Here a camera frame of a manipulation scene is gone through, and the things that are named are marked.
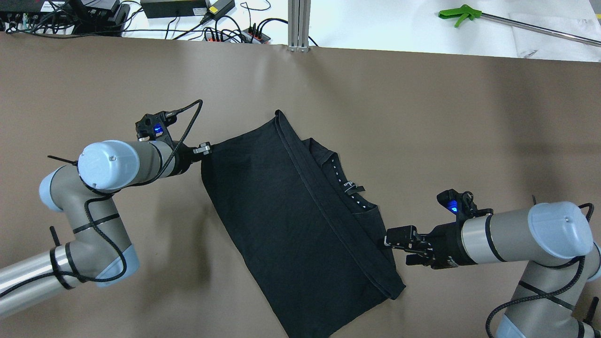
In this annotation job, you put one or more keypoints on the black t-shirt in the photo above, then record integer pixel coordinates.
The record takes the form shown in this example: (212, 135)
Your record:
(311, 241)

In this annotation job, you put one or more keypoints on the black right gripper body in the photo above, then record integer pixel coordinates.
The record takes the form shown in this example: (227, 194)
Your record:
(445, 244)

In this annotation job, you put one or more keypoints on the aluminium frame post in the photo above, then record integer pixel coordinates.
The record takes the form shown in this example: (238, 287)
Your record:
(298, 25)

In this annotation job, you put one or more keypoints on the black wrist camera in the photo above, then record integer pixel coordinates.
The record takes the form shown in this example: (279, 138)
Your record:
(154, 127)
(462, 205)

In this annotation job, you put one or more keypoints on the green plastic clamp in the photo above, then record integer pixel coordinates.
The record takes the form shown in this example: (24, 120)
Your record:
(461, 14)

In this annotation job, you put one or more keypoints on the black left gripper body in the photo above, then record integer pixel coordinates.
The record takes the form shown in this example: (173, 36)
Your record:
(184, 160)

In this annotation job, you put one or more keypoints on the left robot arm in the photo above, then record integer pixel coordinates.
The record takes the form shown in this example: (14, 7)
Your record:
(102, 251)

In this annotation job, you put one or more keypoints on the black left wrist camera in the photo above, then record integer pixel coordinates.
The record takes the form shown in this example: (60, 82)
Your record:
(154, 127)

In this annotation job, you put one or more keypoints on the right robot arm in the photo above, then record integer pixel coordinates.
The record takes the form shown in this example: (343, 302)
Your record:
(554, 239)

